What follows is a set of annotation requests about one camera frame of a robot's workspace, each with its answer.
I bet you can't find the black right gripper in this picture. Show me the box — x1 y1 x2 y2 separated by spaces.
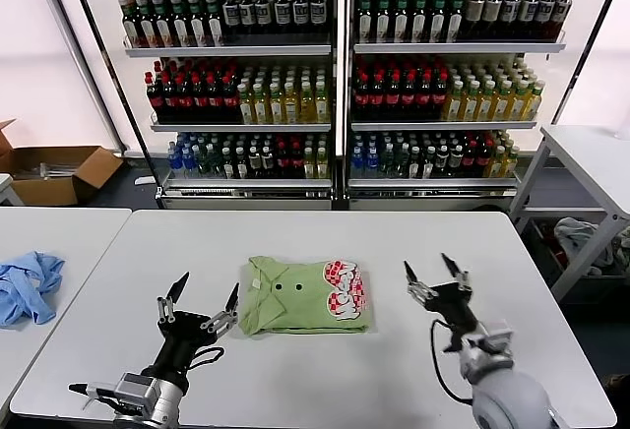
403 252 487 352

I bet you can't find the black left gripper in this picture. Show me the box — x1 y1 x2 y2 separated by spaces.
151 271 241 392

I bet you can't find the green polo shirt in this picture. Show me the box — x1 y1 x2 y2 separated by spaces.
237 255 371 337

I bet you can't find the grey white clothes pile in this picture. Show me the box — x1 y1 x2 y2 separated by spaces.
551 215 615 269

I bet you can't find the grey metal shelving unit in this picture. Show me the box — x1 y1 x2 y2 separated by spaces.
343 0 592 212
93 0 345 212

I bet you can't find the grey metal shelf board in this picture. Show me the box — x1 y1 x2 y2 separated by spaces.
347 177 518 190
349 119 537 133
150 121 332 134
159 177 334 192
122 43 332 59
352 41 566 55

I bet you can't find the dark storage basket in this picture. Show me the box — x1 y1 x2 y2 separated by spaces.
525 215 630 305

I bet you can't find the red capped cola bottle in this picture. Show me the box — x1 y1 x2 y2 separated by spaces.
414 73 432 122
220 74 240 124
144 72 163 124
474 139 491 179
205 74 222 124
352 73 371 122
430 73 448 122
174 74 193 124
274 141 289 180
288 141 303 180
368 73 386 122
462 139 476 179
384 73 402 122
190 74 208 124
159 73 178 124
399 73 416 122

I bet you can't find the white side table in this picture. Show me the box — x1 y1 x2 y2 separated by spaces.
0 207 133 403

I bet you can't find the yellow juice bottle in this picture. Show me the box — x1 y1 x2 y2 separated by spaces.
298 82 315 124
283 83 299 124
506 82 527 122
267 83 284 124
251 84 268 124
442 82 464 122
313 81 331 124
521 83 542 122
490 82 511 122
475 82 495 122
460 82 479 122
236 84 253 124

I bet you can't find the crumpled light blue garment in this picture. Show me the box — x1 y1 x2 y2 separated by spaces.
0 250 66 330

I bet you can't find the open brown cardboard box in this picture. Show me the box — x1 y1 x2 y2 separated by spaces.
0 146 124 208

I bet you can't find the dark green cloth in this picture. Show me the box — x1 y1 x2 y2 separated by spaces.
612 224 630 271

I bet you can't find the clear plastic packaging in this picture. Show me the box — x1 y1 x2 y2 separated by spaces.
37 161 80 178

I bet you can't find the white furniture corner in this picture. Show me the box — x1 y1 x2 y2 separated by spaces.
0 174 22 208

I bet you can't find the black metal pole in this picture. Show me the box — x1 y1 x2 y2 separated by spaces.
549 0 627 126
62 0 163 210

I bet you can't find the green capped tea bottle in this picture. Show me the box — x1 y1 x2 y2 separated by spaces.
203 0 224 48
445 0 465 44
373 0 393 45
185 0 208 49
355 0 374 45
427 0 447 45
409 0 428 45
391 0 410 45
150 0 174 49
168 0 191 49
119 0 140 50
134 0 158 50

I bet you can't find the white capped dark tea bottle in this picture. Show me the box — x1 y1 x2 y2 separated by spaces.
534 0 555 42
220 0 241 45
516 0 537 42
272 0 292 45
464 0 484 41
290 0 310 45
238 0 257 45
499 0 520 41
254 0 274 45
550 0 573 42
308 0 328 45
481 0 502 41

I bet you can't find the grey metal pole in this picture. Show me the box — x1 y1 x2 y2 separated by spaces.
32 0 127 154

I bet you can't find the black left gripper cable loop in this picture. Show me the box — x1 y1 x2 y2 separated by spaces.
189 347 226 369

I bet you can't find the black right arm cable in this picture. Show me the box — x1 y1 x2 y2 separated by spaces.
429 319 476 405

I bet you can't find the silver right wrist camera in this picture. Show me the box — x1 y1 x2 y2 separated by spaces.
479 319 516 357

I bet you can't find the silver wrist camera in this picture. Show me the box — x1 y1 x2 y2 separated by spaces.
113 372 159 413
479 319 516 357

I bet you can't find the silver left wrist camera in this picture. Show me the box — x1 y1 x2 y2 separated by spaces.
113 372 159 413

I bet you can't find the black left camera cable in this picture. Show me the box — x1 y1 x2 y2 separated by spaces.
68 383 117 400

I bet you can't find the grey metal frame table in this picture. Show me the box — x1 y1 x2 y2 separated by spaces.
506 123 630 302

